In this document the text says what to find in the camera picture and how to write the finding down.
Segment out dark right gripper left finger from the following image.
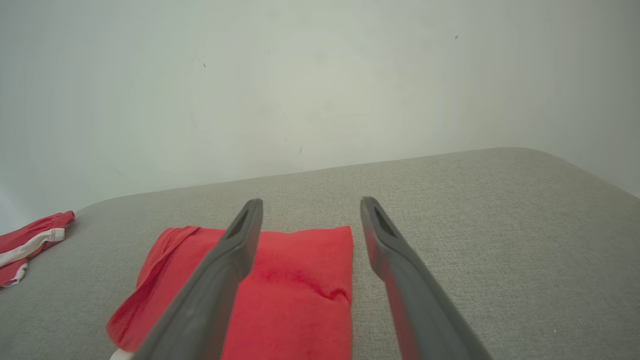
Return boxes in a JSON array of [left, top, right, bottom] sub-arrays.
[[131, 198, 264, 360]]

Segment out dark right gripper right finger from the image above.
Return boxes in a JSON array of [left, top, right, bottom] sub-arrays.
[[360, 196, 493, 360]]

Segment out red Bulls 23 jersey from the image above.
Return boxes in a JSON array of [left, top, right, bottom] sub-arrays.
[[106, 225, 354, 360]]

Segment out red shorts with white trim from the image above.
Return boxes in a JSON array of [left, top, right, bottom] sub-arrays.
[[0, 210, 76, 288]]

